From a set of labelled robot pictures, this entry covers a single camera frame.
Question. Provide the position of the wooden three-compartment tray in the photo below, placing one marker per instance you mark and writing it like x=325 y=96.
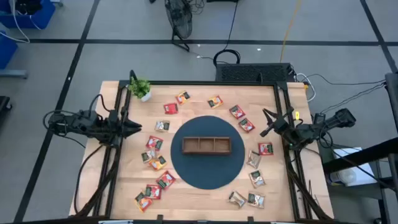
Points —
x=206 y=145

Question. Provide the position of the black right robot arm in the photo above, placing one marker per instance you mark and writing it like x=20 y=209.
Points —
x=326 y=124

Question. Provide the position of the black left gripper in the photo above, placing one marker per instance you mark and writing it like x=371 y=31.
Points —
x=115 y=130

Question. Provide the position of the black floor fan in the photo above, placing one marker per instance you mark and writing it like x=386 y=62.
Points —
x=178 y=17

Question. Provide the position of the black table clamp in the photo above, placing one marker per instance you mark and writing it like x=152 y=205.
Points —
x=160 y=218
x=250 y=219

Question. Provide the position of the red strawberry tea packet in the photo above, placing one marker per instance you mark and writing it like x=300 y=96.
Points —
x=265 y=148
x=165 y=180
x=153 y=192
x=154 y=143
x=170 y=108
x=246 y=125
x=237 y=112

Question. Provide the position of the black metal rack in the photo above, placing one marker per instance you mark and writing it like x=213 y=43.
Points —
x=357 y=157

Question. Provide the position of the white box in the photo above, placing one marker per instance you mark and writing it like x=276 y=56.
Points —
x=351 y=177

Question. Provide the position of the black mesh computer case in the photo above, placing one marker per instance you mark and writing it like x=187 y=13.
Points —
x=252 y=73

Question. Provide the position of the green plant in white pot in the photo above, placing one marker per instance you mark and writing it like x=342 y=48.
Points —
x=140 y=88

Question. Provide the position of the black device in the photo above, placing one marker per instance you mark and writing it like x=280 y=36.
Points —
x=28 y=6

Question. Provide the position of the round dark blue placemat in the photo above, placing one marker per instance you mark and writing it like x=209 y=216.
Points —
x=207 y=174

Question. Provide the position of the blue plastic bin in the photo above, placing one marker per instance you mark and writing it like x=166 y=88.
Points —
x=43 y=15
x=6 y=49

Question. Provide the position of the silver aluminium bar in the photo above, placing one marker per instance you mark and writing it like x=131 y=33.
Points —
x=116 y=222

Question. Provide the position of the yellow tag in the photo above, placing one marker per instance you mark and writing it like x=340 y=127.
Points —
x=297 y=115

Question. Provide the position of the grey metal base bar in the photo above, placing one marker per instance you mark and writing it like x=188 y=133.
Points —
x=12 y=73

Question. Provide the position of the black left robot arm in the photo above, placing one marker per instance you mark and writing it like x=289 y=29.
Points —
x=77 y=123

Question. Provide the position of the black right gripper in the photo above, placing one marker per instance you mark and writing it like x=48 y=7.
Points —
x=280 y=124

